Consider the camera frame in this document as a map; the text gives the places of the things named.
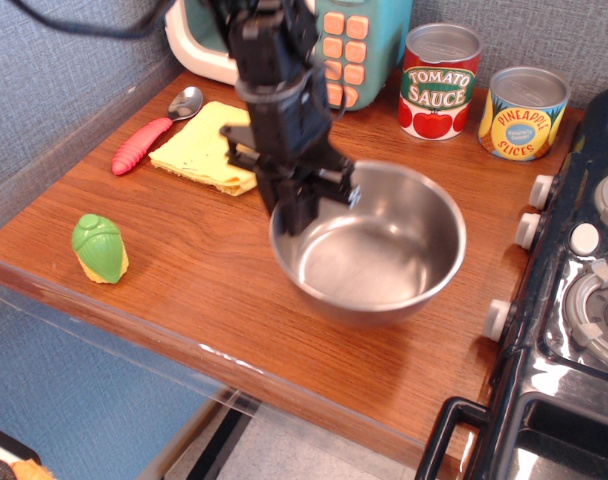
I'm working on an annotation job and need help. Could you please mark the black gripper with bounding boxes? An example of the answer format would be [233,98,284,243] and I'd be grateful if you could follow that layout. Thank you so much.
[220,69,360,236]

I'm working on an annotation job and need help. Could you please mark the stainless steel pot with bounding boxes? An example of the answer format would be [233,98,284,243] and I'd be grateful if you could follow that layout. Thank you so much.
[270,160,466,328]

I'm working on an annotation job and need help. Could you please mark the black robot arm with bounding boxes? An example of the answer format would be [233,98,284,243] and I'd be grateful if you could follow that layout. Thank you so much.
[209,1,360,236]

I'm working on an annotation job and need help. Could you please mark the folded yellow cloth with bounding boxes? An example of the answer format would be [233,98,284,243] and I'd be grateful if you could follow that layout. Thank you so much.
[148,101,257,196]

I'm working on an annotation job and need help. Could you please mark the toy microwave teal and white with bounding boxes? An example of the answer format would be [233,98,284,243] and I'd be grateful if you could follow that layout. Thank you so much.
[165,0,413,111]

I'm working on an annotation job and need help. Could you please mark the toy corn green husk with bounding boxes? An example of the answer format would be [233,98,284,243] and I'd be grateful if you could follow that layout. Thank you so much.
[71,214,129,284]

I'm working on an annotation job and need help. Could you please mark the tomato sauce can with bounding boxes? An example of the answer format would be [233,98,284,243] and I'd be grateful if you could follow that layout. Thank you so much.
[398,23,482,141]

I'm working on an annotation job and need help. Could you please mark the white stove knob front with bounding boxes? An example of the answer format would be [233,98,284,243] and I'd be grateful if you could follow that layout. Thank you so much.
[482,299,511,342]

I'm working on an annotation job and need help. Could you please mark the white stove knob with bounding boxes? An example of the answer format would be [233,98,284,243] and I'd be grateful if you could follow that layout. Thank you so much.
[514,213,541,250]
[529,175,555,210]
[482,299,511,342]

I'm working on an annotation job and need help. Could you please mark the white stove knob middle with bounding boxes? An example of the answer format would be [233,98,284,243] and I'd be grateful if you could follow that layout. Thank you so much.
[514,213,541,250]

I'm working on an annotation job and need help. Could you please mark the white stove knob back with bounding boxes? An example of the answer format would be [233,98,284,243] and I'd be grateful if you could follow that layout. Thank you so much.
[529,175,555,210]

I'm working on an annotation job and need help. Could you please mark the pineapple slices can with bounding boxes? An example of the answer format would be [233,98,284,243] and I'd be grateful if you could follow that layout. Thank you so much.
[478,66,571,162]

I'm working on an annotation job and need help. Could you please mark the black toy stove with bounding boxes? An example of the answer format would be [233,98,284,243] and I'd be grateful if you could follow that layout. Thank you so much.
[455,90,608,479]

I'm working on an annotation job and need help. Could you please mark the orange fuzzy object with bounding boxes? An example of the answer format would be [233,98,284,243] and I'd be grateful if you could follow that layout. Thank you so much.
[0,460,55,480]

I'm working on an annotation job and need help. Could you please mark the spoon with red handle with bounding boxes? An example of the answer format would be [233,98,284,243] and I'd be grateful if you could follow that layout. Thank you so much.
[111,86,204,176]

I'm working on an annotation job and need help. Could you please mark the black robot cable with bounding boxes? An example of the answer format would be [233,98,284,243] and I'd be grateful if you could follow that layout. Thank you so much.
[11,0,178,41]

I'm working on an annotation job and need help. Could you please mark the black oven door handle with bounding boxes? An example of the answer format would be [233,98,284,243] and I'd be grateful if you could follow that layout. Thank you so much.
[415,396,490,480]

